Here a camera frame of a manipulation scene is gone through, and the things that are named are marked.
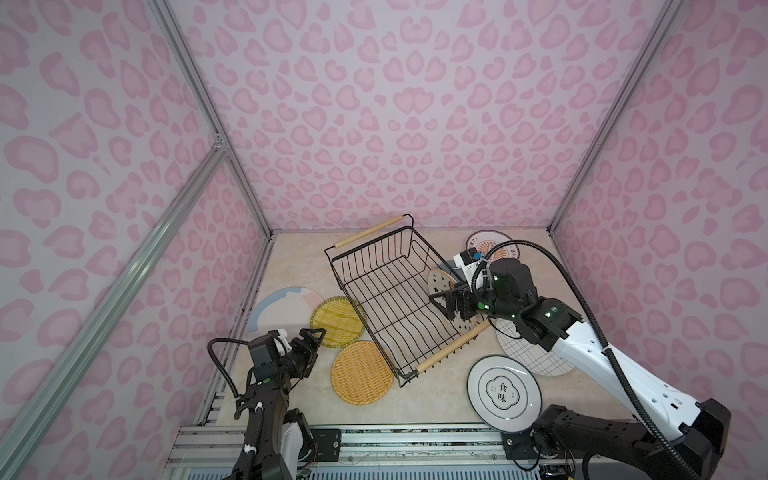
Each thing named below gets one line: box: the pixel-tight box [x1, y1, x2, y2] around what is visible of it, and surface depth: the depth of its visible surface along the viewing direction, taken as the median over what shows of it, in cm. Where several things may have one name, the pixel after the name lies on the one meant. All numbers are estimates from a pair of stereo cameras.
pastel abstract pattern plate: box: [247, 286, 325, 343], surface depth 102 cm
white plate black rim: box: [467, 355, 543, 433], surface depth 82 cm
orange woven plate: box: [331, 341, 394, 406], surface depth 85 cm
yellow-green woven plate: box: [310, 296, 365, 349], surface depth 95 cm
